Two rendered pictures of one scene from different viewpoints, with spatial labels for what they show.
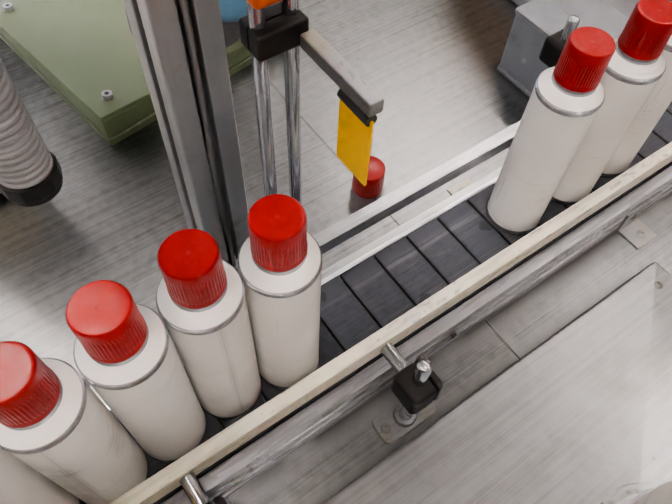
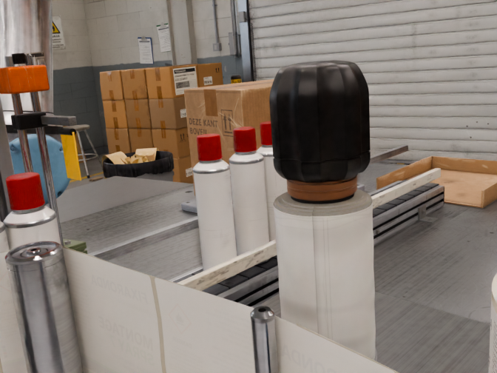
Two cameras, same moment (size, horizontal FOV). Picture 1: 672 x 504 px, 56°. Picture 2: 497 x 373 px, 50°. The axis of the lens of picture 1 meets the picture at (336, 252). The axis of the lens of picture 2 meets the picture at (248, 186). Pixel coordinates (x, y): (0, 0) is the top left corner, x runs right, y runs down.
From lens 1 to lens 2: 0.43 m
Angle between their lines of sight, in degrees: 44
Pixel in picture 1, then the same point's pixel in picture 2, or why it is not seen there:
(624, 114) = (253, 185)
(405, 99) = (161, 263)
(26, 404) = not seen: outside the picture
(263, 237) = (12, 179)
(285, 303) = (30, 233)
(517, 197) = (210, 245)
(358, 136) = (70, 148)
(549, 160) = (214, 208)
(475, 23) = not seen: hidden behind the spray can
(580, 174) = (251, 235)
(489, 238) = not seen: hidden behind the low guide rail
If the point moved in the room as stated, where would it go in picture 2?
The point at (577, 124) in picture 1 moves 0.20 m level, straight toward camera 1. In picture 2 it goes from (217, 178) to (142, 225)
